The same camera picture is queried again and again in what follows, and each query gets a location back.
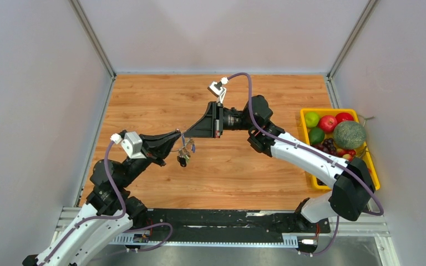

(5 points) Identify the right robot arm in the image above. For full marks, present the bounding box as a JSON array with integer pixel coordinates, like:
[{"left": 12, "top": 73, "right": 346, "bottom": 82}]
[{"left": 184, "top": 95, "right": 376, "bottom": 232}]

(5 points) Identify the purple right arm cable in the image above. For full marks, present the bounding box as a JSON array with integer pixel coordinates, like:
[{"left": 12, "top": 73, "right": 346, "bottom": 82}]
[{"left": 227, "top": 72, "right": 384, "bottom": 217}]

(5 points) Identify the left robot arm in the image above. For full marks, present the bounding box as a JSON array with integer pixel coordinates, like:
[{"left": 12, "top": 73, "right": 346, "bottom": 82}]
[{"left": 22, "top": 130, "right": 181, "bottom": 265}]

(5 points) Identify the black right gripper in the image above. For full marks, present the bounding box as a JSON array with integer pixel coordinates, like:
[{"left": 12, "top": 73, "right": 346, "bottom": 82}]
[{"left": 184, "top": 101, "right": 257, "bottom": 138}]

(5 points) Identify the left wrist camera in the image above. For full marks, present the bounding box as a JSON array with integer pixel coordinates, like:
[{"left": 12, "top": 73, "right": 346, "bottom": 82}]
[{"left": 110, "top": 131, "right": 146, "bottom": 159}]

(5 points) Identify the purple grape bunch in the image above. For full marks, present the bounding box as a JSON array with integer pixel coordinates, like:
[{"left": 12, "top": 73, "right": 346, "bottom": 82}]
[{"left": 313, "top": 138, "right": 337, "bottom": 156}]

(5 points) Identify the green netted melon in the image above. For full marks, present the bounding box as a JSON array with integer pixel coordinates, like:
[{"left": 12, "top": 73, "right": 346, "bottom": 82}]
[{"left": 333, "top": 121, "right": 367, "bottom": 150}]

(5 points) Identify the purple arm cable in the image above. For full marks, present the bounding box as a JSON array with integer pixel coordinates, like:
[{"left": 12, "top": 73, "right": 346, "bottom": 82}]
[
  {"left": 227, "top": 72, "right": 384, "bottom": 217},
  {"left": 38, "top": 141, "right": 128, "bottom": 265}
]

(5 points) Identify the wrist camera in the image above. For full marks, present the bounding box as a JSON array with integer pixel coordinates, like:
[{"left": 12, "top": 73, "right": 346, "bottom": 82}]
[
  {"left": 207, "top": 77, "right": 229, "bottom": 104},
  {"left": 110, "top": 131, "right": 146, "bottom": 159}
]

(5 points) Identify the dark green lime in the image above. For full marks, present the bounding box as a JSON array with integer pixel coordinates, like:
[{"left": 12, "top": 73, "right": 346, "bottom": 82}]
[{"left": 308, "top": 127, "right": 326, "bottom": 145}]

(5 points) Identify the silver keys bunch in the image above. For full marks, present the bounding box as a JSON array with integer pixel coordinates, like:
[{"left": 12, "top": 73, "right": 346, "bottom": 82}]
[{"left": 178, "top": 146, "right": 191, "bottom": 163}]

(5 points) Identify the black key tag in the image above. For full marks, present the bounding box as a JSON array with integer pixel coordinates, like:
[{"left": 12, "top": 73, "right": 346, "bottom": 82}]
[{"left": 177, "top": 156, "right": 187, "bottom": 167}]

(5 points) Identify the light green apple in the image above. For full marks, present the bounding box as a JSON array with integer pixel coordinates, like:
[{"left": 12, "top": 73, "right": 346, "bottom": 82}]
[{"left": 304, "top": 112, "right": 320, "bottom": 129}]

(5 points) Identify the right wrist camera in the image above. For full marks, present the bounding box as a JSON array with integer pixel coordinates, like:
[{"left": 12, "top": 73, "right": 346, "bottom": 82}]
[{"left": 207, "top": 77, "right": 229, "bottom": 104}]

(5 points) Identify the red apple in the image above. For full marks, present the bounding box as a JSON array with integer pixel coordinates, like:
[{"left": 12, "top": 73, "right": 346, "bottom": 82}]
[
  {"left": 317, "top": 115, "right": 338, "bottom": 133},
  {"left": 335, "top": 112, "right": 354, "bottom": 124}
]

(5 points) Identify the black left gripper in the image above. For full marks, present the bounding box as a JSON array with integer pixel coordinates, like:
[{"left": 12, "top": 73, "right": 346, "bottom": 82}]
[{"left": 119, "top": 130, "right": 181, "bottom": 187}]

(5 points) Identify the yellow plastic fruit tray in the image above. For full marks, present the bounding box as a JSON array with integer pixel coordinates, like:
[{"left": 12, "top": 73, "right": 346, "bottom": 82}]
[{"left": 300, "top": 108, "right": 381, "bottom": 190}]

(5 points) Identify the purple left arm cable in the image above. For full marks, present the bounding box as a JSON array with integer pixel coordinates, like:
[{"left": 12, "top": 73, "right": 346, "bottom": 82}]
[{"left": 38, "top": 141, "right": 128, "bottom": 265}]

